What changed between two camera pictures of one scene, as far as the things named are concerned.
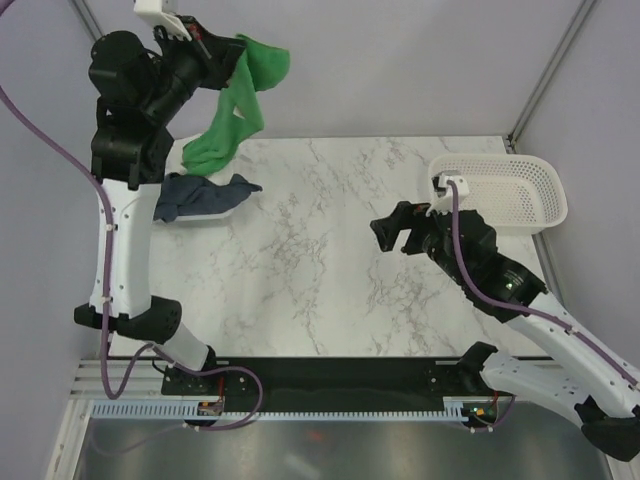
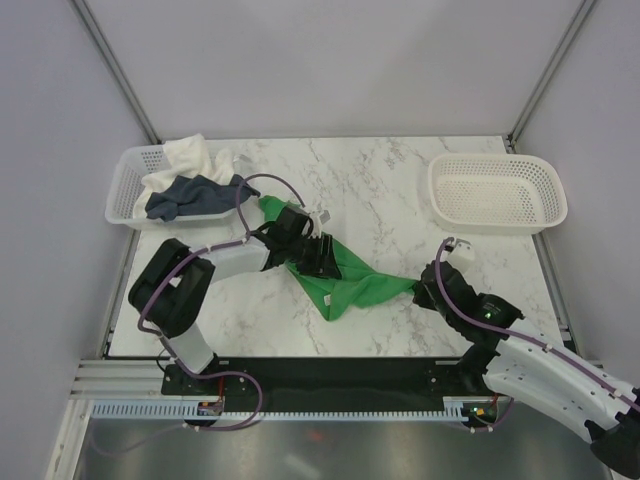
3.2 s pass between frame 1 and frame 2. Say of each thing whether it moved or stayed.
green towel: moved
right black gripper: moved
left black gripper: moved
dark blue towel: stayed
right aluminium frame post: stayed
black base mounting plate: stayed
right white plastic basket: stayed
